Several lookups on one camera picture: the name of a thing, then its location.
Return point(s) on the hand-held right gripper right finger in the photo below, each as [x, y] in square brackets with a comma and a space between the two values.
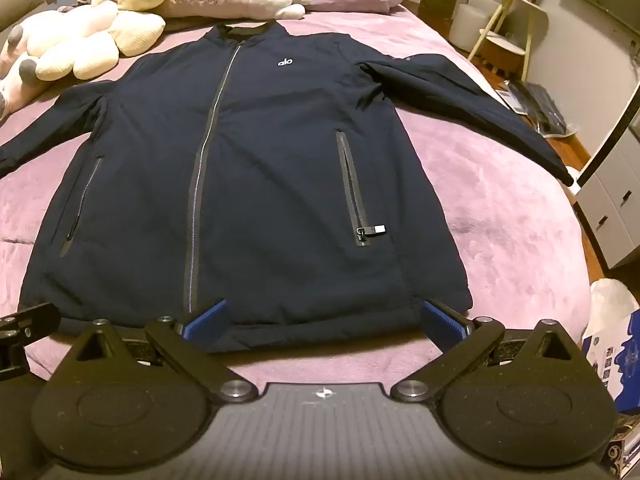
[442, 325]

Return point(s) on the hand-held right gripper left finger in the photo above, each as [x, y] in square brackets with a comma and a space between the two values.
[206, 319]

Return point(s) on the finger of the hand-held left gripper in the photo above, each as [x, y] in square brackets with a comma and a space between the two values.
[22, 325]

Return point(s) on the navy zip jacket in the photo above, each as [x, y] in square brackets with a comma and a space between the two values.
[275, 160]

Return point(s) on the blue printed box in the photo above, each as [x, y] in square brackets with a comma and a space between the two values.
[612, 360]

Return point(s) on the white drawer cabinet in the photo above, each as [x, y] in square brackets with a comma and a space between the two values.
[612, 200]

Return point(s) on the pink plush toy grey toes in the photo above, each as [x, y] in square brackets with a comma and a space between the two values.
[15, 85]

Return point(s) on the black plastic-wrapped package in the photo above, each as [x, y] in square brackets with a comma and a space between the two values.
[542, 105]

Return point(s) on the yellow-legged side table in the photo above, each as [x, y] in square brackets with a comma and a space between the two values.
[507, 42]

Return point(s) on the white round bin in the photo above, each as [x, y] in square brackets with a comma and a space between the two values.
[470, 22]

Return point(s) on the brown cushion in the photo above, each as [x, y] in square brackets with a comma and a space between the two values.
[20, 0]

